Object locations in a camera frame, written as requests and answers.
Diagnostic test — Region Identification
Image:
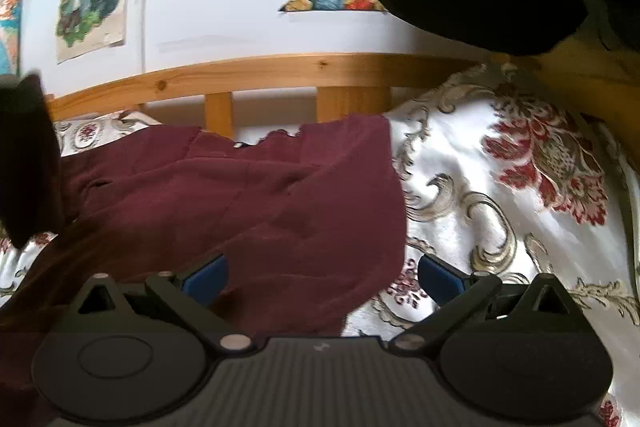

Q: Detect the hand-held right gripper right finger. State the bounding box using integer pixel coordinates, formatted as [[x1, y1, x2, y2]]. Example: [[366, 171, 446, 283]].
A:
[[389, 253, 583, 353]]

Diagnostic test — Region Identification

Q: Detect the blue orange wall poster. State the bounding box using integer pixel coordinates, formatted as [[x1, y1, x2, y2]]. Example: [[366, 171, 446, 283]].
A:
[[0, 0, 26, 76]]

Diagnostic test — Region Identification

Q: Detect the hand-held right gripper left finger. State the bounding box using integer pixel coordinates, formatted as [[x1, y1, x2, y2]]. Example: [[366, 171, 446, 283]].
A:
[[67, 253, 253, 353]]

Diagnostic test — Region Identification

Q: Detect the yellow wooden board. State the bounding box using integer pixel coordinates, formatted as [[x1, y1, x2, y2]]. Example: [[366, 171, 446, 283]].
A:
[[530, 14, 640, 138]]

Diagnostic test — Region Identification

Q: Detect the wooden bed frame rail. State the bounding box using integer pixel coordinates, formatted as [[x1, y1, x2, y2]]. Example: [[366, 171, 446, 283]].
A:
[[45, 52, 501, 142]]

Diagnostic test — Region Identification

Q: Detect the white floral bedspread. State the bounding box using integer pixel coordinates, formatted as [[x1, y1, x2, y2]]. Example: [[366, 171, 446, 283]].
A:
[[0, 64, 640, 427]]

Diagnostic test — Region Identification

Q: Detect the maroon shirt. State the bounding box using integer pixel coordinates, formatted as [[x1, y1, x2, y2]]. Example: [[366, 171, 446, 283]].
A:
[[0, 114, 407, 427]]

